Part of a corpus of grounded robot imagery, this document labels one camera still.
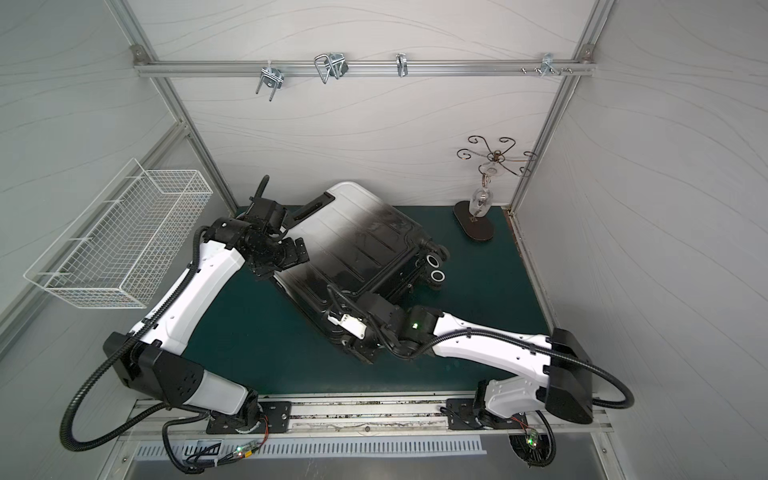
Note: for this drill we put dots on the small metal hook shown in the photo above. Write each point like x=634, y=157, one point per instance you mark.
x=401, y=65

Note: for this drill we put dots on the horizontal aluminium rail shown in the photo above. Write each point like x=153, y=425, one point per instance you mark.
x=357, y=68

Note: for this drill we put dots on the glass ornament on stand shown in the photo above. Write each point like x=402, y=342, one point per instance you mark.
x=482, y=198

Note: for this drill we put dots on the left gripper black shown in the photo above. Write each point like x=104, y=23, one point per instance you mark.
x=294, y=253

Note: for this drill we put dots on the metal bracket hook right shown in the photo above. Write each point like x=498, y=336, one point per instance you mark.
x=546, y=67

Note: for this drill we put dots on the white slotted cable duct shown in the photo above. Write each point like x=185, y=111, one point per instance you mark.
x=328, y=447

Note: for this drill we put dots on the metal U-bolt hook left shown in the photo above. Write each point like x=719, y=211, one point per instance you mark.
x=271, y=79

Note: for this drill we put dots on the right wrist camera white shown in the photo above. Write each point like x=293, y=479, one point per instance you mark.
x=349, y=323

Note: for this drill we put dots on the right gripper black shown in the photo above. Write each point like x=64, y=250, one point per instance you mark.
x=346, y=313

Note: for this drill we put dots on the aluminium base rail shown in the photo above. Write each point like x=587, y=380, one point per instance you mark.
x=390, y=414

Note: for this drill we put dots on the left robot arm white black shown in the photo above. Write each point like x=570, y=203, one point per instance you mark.
x=149, y=358

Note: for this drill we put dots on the white wire basket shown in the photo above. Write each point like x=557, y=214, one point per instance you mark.
x=115, y=253

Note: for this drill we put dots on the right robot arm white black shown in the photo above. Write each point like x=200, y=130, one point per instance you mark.
x=547, y=371

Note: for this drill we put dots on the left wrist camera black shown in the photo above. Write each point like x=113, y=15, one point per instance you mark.
x=265, y=214

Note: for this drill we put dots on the white hard-shell suitcase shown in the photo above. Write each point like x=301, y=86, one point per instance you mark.
x=357, y=244

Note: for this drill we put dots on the metal wire hook middle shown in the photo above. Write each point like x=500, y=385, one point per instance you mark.
x=331, y=65

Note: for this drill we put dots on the black metal jewelry stand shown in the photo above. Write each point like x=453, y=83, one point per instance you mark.
x=482, y=229

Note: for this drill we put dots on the green table mat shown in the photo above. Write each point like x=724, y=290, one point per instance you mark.
x=254, y=335

